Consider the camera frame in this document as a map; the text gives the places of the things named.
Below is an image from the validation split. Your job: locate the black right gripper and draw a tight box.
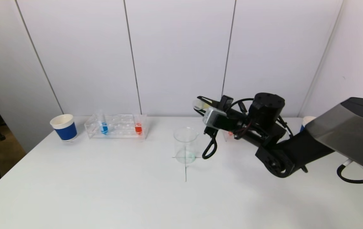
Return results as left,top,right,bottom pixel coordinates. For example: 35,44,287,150
194,95,250,128

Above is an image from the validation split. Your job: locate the test tube with yellow pigment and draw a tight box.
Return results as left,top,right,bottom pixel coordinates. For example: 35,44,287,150
193,99,213,112

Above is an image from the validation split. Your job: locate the clear acrylic test tube rack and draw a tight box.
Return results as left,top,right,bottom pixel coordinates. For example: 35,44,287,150
222,129,244,142
85,114,149,140

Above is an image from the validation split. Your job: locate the clear glass beaker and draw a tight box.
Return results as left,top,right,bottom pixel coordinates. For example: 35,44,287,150
173,127,199,165

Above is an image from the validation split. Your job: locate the test tube with blue pigment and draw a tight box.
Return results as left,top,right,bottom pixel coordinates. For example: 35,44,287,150
97,110,109,135

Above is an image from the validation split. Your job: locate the white paper cup blue sleeve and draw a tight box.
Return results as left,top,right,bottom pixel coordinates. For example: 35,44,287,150
50,114,78,142
300,116,317,132

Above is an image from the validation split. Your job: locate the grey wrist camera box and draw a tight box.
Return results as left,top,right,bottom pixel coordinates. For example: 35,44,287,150
202,107,228,129

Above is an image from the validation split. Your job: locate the black looped camera cable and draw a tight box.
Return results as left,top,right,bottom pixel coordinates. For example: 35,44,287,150
202,127,219,160

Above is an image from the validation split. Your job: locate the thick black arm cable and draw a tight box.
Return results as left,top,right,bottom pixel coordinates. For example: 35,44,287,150
337,159,363,184

